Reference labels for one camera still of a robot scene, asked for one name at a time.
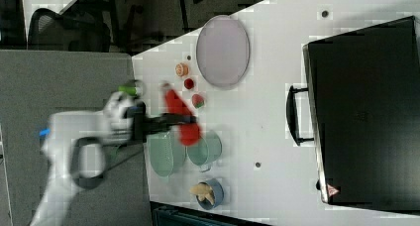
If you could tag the blue bowl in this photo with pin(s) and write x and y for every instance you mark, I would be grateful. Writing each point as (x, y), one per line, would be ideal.
(217, 193)

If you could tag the orange slice toy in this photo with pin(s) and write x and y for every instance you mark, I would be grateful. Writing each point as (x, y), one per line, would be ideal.
(181, 69)

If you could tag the red strawberry toy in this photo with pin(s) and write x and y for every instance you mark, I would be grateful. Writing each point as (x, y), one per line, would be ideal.
(189, 83)

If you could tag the yellow plush chicken toy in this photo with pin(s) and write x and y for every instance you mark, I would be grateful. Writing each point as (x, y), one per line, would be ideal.
(204, 192)

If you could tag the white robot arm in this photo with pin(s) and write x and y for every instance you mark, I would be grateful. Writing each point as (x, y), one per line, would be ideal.
(74, 144)

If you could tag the lilac round plate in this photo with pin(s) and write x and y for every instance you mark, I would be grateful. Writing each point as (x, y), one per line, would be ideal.
(223, 51)

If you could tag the silver toaster oven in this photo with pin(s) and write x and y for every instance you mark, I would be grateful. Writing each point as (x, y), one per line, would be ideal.
(363, 93)

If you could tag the red plush ketchup bottle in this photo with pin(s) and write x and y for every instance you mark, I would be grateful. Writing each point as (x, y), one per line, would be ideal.
(189, 133)

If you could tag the black office chair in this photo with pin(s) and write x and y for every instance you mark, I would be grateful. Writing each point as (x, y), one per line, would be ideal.
(50, 31)

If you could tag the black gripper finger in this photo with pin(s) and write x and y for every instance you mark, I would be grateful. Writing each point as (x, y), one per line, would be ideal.
(175, 119)

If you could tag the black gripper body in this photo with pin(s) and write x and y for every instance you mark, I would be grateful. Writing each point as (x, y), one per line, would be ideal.
(141, 124)

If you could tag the pink strawberry toy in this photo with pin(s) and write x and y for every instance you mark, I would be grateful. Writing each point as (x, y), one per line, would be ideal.
(197, 100)

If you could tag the blue aluminium frame rail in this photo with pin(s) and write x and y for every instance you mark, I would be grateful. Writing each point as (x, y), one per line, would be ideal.
(168, 215)

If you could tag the green lime toy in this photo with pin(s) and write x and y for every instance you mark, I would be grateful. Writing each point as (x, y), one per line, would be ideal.
(130, 90)

